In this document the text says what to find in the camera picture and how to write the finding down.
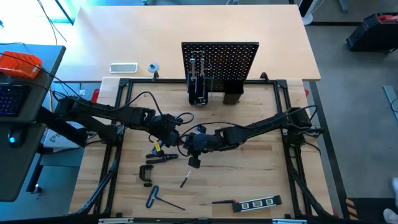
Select black wire stripper pliers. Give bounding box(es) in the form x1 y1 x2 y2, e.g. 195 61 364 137
145 152 180 165

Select small black-handled screwdriver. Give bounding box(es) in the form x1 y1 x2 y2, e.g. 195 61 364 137
179 169 192 189

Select black C-clamp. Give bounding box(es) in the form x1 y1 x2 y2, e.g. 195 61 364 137
139 164 155 188

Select white rectangular tray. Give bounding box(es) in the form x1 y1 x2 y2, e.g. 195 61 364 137
109 62 139 75

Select black spirit level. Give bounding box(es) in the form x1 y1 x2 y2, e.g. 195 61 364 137
232 195 283 213

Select black metal pegboard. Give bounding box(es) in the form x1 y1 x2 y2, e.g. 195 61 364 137
181 41 260 93

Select white cardboard box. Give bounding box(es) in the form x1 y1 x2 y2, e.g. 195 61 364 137
43 123 88 149

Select light wooden desk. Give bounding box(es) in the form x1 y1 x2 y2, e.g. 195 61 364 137
55 4 322 82

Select black diagonal strut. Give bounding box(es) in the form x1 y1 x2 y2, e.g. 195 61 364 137
35 105 94 149

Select black computer mouse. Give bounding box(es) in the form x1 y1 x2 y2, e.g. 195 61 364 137
7 129 25 149

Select dark grey side desk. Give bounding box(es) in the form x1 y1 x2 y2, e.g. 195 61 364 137
0 43 67 203

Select black keyboard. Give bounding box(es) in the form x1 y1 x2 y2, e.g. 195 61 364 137
0 83 30 118

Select orange plastic case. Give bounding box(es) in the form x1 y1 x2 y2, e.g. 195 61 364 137
0 51 43 80

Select black equipment case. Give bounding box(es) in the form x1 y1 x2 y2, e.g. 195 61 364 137
346 12 398 53

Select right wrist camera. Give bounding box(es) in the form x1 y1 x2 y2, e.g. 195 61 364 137
187 156 202 169

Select black aluminium table frame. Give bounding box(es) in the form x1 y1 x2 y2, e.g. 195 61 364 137
74 72 335 218

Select large black-handled screwdriver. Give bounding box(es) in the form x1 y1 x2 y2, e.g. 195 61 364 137
199 199 237 206

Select blue T-handle hex key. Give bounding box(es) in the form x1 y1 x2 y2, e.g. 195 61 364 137
145 185 187 211

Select white pedestal base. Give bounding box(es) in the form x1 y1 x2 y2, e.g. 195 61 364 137
298 0 321 26

